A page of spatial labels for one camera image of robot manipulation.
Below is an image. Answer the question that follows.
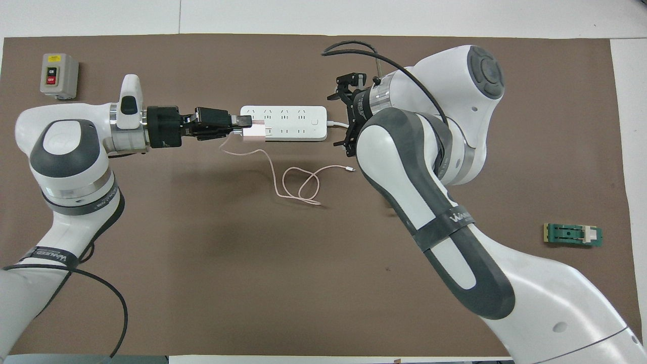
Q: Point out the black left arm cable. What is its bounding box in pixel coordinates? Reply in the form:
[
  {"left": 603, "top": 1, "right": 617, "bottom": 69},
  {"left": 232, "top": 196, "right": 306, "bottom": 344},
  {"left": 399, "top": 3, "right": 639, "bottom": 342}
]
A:
[{"left": 0, "top": 263, "right": 128, "bottom": 359}]

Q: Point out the grey push button box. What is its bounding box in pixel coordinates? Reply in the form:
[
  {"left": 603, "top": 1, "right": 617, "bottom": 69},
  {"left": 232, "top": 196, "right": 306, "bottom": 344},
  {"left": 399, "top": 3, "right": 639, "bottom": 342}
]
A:
[{"left": 40, "top": 53, "right": 79, "bottom": 100}]

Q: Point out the pink charger cable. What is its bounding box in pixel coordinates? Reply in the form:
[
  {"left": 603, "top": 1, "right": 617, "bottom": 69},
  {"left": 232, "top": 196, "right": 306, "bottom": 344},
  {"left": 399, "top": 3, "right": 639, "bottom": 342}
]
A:
[{"left": 218, "top": 132, "right": 355, "bottom": 205}]

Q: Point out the brown table mat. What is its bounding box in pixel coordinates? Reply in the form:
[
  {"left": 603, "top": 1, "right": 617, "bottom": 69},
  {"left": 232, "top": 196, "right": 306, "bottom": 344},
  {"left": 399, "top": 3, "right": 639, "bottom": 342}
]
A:
[{"left": 0, "top": 33, "right": 643, "bottom": 357}]

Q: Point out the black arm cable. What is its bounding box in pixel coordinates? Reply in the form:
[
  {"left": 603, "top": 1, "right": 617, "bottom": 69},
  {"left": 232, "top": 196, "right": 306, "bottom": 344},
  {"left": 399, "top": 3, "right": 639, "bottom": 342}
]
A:
[
  {"left": 0, "top": 263, "right": 128, "bottom": 359},
  {"left": 321, "top": 41, "right": 450, "bottom": 127}
]

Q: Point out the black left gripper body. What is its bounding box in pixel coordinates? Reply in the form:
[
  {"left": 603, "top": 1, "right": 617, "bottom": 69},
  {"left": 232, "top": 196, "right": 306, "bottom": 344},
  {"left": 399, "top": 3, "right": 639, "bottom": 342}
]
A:
[{"left": 146, "top": 105, "right": 233, "bottom": 148}]

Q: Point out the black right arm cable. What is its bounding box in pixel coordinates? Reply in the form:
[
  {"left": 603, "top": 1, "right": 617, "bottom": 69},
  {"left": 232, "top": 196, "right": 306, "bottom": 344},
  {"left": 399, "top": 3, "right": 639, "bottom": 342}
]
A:
[{"left": 321, "top": 41, "right": 450, "bottom": 127}]

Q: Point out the green circuit board fixture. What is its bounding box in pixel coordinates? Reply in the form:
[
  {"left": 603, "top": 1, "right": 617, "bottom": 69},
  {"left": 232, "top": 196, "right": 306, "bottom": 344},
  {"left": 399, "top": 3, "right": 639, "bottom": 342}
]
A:
[{"left": 543, "top": 223, "right": 603, "bottom": 248}]

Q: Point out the white power strip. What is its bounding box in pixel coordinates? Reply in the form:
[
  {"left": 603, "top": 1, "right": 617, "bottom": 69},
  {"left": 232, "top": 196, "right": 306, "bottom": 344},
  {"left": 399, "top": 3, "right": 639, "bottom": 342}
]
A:
[{"left": 239, "top": 105, "right": 328, "bottom": 142}]

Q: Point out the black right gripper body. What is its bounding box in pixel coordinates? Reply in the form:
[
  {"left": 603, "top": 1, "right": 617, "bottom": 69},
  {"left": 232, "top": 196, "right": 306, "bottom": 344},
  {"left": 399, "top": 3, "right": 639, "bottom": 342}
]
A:
[{"left": 349, "top": 86, "right": 375, "bottom": 137}]

